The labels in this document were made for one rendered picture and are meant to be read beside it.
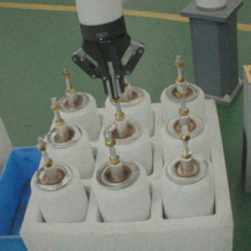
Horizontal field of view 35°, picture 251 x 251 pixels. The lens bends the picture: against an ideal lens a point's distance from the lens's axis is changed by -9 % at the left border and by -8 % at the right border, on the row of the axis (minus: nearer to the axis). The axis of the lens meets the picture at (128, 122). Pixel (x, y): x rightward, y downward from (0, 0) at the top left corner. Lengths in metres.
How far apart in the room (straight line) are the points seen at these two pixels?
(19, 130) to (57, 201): 0.66
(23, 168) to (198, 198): 0.56
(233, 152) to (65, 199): 0.54
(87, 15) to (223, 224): 0.42
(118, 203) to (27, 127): 0.71
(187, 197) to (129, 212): 0.11
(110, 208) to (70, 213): 0.08
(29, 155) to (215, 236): 0.56
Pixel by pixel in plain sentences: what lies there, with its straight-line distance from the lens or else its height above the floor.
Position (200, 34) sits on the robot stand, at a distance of 1.22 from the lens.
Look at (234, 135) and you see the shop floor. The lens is 1.18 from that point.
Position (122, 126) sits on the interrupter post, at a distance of 0.80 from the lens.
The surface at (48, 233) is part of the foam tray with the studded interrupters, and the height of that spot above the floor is 0.18.
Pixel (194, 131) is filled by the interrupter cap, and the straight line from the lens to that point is 0.79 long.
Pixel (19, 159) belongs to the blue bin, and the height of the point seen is 0.08.
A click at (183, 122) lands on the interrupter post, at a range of 0.79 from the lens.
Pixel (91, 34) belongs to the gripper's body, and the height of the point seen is 0.48.
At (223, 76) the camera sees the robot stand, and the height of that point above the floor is 0.09.
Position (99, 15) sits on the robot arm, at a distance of 0.66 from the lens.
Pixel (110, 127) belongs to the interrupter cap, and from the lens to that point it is 0.83.
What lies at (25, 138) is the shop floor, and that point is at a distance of 1.32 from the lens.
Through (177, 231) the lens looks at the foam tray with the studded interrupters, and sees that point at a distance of 0.72.
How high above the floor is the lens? 0.74
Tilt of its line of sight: 36 degrees down
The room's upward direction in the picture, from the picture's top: 10 degrees counter-clockwise
